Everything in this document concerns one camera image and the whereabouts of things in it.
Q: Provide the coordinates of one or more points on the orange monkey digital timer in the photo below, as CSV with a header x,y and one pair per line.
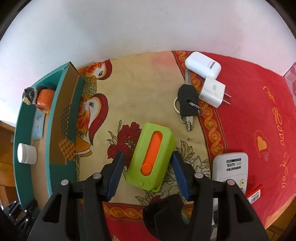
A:
x,y
40,96

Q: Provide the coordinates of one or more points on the teal cardboard tray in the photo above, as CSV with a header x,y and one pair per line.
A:
x,y
61,130

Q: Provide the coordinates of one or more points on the green orange utility knife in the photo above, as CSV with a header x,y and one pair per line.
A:
x,y
151,157

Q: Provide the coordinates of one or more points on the black plastic holder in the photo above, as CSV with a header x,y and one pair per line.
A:
x,y
167,219

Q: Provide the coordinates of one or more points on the pink patterned box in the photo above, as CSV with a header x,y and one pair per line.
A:
x,y
290,78

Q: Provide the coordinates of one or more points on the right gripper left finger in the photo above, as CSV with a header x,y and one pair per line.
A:
x,y
58,219

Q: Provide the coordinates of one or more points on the blue card booklet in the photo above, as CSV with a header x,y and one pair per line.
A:
x,y
38,126

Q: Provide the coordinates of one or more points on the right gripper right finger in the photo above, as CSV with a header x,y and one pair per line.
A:
x,y
223,202

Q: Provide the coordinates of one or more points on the red floral blanket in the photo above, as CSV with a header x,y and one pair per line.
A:
x,y
121,95

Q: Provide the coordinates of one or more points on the white earbuds case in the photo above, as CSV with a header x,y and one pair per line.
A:
x,y
203,65

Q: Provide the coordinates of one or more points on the black key with rings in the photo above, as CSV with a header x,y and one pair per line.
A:
x,y
186,102

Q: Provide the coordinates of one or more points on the white USB charger plug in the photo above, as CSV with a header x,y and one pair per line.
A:
x,y
213,92

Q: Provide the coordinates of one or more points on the white plastic jar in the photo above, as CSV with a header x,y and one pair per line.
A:
x,y
26,154

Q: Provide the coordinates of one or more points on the wooden shelf cabinet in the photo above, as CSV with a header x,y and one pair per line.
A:
x,y
8,187

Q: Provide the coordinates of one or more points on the white remote control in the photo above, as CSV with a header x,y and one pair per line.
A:
x,y
231,166

